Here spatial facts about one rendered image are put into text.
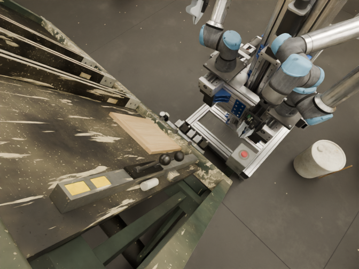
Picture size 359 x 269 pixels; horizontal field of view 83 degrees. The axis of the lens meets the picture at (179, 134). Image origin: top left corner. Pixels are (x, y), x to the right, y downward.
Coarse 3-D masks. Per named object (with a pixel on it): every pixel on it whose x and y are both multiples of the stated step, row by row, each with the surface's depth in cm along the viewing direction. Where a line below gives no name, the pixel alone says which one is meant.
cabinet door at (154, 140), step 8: (112, 112) 106; (120, 120) 103; (128, 120) 111; (136, 120) 121; (144, 120) 132; (128, 128) 101; (136, 128) 110; (144, 128) 119; (152, 128) 129; (136, 136) 99; (144, 136) 107; (152, 136) 116; (160, 136) 126; (168, 136) 137; (144, 144) 97; (152, 144) 104; (160, 144) 112; (168, 144) 122; (176, 144) 133; (152, 152) 96; (160, 152) 105
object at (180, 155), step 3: (177, 153) 72; (180, 153) 72; (174, 156) 72; (177, 156) 71; (180, 156) 71; (183, 156) 72; (171, 159) 74; (174, 159) 74; (177, 159) 72; (180, 159) 72; (183, 159) 73; (153, 165) 75; (156, 165) 75
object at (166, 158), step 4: (160, 156) 61; (164, 156) 60; (168, 156) 61; (160, 160) 61; (164, 160) 60; (168, 160) 61; (148, 164) 64; (152, 164) 63; (164, 164) 61; (168, 164) 62; (136, 168) 64; (140, 168) 64; (144, 168) 64
